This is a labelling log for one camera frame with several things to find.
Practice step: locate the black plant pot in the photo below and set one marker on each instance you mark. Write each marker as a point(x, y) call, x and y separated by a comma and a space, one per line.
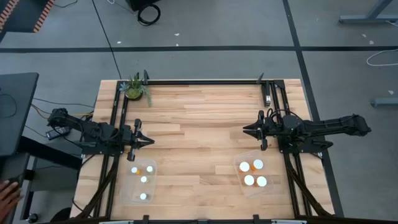
point(138, 97)

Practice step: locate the black caster wheel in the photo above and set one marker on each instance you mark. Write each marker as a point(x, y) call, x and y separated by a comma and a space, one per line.
point(32, 217)

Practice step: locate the black desk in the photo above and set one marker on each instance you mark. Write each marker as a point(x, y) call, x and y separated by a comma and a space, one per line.
point(15, 124)

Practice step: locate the white light bar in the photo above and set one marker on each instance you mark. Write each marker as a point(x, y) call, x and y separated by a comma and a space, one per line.
point(289, 222)
point(116, 222)

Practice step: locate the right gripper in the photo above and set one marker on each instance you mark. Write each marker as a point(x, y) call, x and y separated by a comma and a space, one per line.
point(270, 129)

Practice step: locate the amber bottle with red marks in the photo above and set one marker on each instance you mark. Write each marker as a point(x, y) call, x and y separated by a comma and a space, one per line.
point(258, 164)

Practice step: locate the slim clear pill bottle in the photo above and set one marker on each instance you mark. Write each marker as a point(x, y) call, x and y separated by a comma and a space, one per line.
point(149, 169)

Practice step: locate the small white-capped pill bottle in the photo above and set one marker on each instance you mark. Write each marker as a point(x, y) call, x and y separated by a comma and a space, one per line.
point(143, 196)
point(143, 179)

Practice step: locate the grey desk foot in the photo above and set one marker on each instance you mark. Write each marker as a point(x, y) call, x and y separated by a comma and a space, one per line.
point(385, 102)

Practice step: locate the grey desk leg frame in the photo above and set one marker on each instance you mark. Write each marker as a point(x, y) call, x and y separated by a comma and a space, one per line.
point(367, 19)

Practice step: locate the frosted clear plastic bin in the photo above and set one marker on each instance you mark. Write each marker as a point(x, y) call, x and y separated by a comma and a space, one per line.
point(149, 186)

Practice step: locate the green potted plant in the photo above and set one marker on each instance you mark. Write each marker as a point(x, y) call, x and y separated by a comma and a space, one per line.
point(134, 84)

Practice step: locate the black clamp with silver end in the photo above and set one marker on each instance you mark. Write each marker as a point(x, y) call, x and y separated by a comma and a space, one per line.
point(267, 93)

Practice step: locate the black mat with orange stripes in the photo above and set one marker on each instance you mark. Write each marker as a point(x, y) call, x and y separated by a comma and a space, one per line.
point(25, 15)

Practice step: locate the black desk leg beam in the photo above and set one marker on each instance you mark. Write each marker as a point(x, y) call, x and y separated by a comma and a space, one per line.
point(46, 152)

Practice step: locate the amber bottle with yellow pills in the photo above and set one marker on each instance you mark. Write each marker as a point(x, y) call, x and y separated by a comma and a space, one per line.
point(261, 181)

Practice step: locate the slim amber pill bottle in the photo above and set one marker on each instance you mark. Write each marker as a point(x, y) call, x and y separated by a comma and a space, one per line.
point(134, 170)

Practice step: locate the black power adapter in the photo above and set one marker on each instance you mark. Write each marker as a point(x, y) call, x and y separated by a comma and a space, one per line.
point(57, 133)

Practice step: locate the black box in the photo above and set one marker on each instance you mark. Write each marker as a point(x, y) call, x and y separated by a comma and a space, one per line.
point(136, 3)

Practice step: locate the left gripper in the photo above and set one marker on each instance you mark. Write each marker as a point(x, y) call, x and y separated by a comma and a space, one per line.
point(130, 138)

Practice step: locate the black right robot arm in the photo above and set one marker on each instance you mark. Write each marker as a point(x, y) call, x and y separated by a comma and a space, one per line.
point(326, 126)

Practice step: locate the amber bottle with orange pills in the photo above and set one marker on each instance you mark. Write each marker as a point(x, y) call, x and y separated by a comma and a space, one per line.
point(244, 166)

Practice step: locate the person's hand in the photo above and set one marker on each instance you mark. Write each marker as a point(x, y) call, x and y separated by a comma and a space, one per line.
point(7, 196)

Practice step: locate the black aluminium rig frame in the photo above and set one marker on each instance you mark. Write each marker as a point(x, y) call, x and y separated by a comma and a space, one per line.
point(202, 82)

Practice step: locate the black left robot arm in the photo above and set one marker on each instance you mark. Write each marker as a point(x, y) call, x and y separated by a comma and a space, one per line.
point(93, 132)

